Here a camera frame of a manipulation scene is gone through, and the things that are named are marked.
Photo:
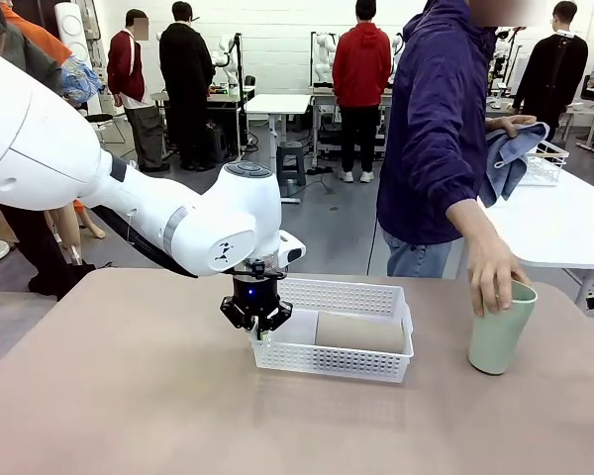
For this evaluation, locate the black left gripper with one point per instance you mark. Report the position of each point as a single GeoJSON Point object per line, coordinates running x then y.
{"type": "Point", "coordinates": [255, 294]}

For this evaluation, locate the white perforated plastic basket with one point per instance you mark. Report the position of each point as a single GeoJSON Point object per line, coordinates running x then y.
{"type": "Point", "coordinates": [326, 363]}

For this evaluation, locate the pale green tumbler cup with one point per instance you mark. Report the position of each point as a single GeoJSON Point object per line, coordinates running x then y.
{"type": "Point", "coordinates": [495, 346]}

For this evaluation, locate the blue grey cloth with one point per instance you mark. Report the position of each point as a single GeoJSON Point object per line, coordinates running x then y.
{"type": "Point", "coordinates": [505, 158]}

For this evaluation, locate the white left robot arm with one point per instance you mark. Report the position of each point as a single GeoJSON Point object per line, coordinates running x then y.
{"type": "Point", "coordinates": [44, 148]}

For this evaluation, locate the person's right forearm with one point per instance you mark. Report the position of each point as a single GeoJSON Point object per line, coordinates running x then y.
{"type": "Point", "coordinates": [475, 222]}

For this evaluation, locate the person's right hand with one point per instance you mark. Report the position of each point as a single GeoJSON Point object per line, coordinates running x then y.
{"type": "Point", "coordinates": [492, 277]}

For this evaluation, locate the person's left hand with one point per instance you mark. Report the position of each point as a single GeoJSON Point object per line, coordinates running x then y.
{"type": "Point", "coordinates": [507, 123]}

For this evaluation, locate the white side table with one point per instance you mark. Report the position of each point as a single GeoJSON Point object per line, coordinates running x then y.
{"type": "Point", "coordinates": [564, 222]}

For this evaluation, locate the grey plastic stool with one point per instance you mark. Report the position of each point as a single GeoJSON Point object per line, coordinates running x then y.
{"type": "Point", "coordinates": [291, 163]}

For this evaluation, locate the black plastic stool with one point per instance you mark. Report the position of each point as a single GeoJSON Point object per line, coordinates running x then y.
{"type": "Point", "coordinates": [217, 143]}

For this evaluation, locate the white standing desk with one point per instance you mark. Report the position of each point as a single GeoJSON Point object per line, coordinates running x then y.
{"type": "Point", "coordinates": [277, 104]}

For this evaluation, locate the grey workbench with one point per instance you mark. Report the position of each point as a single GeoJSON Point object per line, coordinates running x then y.
{"type": "Point", "coordinates": [322, 99]}
{"type": "Point", "coordinates": [227, 99]}

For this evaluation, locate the person in green jacket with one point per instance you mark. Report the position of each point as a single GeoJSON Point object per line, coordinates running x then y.
{"type": "Point", "coordinates": [39, 247]}

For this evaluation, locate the person in black sweater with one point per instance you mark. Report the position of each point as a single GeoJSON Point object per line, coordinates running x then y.
{"type": "Point", "coordinates": [549, 69]}

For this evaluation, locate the person in purple jacket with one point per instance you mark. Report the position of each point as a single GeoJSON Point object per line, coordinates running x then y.
{"type": "Point", "coordinates": [425, 123]}

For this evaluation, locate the black folding chair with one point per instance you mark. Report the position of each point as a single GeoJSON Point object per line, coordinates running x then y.
{"type": "Point", "coordinates": [101, 118]}

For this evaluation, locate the person in black coat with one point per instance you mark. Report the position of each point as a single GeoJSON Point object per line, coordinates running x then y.
{"type": "Point", "coordinates": [185, 64]}

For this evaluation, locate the person in red hoodie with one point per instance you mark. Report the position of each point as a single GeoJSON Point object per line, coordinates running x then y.
{"type": "Point", "coordinates": [361, 64]}

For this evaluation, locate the person in red cardigan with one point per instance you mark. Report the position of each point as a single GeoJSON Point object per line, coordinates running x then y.
{"type": "Point", "coordinates": [124, 64]}

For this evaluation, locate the mannequin in orange clothes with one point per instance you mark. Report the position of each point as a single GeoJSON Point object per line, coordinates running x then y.
{"type": "Point", "coordinates": [79, 79]}

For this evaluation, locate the white tower fan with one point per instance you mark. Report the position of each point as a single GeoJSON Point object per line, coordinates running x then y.
{"type": "Point", "coordinates": [71, 29]}

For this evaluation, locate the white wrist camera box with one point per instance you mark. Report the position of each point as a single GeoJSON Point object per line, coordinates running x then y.
{"type": "Point", "coordinates": [292, 250]}

